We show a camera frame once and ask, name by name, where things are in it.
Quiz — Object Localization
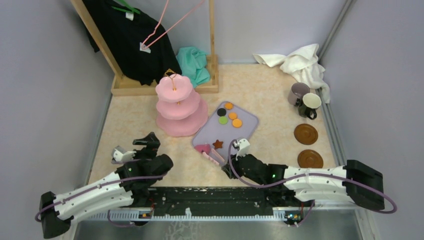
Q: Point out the white towel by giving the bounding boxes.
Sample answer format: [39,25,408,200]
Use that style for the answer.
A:
[253,43,331,104]

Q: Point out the pink-tipped metal tongs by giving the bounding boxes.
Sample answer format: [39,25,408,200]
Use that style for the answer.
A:
[201,149,228,168]

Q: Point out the black macaron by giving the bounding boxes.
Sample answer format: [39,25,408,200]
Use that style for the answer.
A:
[216,108,227,117]

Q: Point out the black t-shirt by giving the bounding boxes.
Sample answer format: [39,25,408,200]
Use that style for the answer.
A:
[83,0,182,85]

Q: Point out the lavender serving tray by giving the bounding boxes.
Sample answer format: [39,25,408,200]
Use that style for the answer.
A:
[191,101,259,159]

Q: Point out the black cream-lined mug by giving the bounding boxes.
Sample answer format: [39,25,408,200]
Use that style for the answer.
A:
[298,93,322,120]

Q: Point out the orange macaron top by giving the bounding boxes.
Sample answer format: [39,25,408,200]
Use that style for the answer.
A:
[224,102,234,110]

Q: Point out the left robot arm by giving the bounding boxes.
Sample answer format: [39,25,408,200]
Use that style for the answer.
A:
[35,132,174,239]

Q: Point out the pink three-tier cake stand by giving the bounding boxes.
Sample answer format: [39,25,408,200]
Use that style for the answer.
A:
[155,73,209,137]

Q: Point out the purple mug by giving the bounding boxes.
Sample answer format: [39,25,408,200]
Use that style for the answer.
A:
[287,82,310,106]

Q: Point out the brown saucer lower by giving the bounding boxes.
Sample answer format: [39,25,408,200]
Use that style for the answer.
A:
[297,149,324,169]

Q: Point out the teal cloth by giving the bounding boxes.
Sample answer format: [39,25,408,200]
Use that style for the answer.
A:
[176,46,211,88]

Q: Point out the brown saucer upper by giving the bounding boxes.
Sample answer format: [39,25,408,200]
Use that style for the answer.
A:
[293,123,319,145]

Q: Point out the pink clothes hanger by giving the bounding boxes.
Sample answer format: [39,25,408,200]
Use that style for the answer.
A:
[139,0,205,52]

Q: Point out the orange macaron middle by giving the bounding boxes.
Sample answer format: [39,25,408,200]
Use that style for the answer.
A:
[228,112,238,120]

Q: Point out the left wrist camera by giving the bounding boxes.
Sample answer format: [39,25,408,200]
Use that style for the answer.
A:
[111,145,136,164]

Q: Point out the green clothes hanger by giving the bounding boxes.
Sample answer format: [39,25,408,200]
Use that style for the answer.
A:
[111,0,141,15]

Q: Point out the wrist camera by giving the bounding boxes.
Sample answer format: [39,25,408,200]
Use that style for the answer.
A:
[111,145,136,164]
[232,138,251,157]

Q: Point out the brown star cookie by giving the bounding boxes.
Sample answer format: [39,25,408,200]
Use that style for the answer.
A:
[212,139,224,150]

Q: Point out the green macaron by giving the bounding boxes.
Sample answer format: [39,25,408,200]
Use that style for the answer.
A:
[218,116,229,125]

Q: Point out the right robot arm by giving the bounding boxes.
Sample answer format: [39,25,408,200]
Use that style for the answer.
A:
[222,154,385,211]

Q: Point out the brown saucer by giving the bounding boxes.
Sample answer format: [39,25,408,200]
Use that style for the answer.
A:
[297,149,324,169]
[293,123,319,145]

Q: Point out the wooden clothes rack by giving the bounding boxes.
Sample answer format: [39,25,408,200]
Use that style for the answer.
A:
[71,0,219,96]

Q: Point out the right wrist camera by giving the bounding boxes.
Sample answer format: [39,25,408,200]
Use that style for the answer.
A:
[232,138,251,157]

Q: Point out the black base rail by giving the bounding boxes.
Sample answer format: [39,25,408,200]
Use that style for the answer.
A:
[67,186,369,223]

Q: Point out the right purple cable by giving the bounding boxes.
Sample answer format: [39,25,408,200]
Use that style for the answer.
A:
[227,140,398,228]

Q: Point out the pink cake slice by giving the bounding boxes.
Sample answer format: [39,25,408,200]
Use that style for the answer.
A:
[194,143,211,156]

